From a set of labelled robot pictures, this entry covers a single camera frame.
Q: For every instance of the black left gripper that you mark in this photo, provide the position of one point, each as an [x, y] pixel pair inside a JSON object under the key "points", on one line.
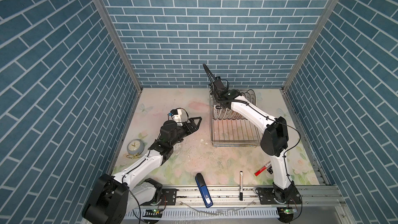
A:
{"points": [[191, 126]]}

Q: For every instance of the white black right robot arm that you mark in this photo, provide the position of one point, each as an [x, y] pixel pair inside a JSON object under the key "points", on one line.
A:
{"points": [[275, 137]]}

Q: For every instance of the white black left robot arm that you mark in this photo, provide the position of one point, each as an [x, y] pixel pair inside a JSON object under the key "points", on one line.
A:
{"points": [[114, 195]]}

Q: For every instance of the white plate orange sunburst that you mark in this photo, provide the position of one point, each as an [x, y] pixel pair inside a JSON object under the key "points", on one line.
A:
{"points": [[222, 109]]}

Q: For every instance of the blue stapler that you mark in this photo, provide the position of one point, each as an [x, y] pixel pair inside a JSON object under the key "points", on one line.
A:
{"points": [[203, 190]]}

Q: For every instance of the red white marker pen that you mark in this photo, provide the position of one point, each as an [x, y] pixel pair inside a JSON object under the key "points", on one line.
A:
{"points": [[265, 167]]}

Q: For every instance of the black white marker pen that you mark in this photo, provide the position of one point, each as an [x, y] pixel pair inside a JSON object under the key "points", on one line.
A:
{"points": [[241, 185]]}

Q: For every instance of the steel wire dish rack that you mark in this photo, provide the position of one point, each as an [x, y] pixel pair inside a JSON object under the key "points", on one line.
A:
{"points": [[231, 129]]}

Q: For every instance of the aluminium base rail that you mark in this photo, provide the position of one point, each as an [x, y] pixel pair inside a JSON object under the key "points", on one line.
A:
{"points": [[247, 204]]}

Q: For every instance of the aluminium corner post right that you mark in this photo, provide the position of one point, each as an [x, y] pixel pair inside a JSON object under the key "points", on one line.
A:
{"points": [[329, 7]]}

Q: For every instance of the aluminium corner post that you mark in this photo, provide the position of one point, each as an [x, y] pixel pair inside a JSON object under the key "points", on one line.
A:
{"points": [[329, 7], [104, 15]]}

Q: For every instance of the aluminium corner post left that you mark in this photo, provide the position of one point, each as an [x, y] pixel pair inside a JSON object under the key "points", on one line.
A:
{"points": [[104, 15]]}

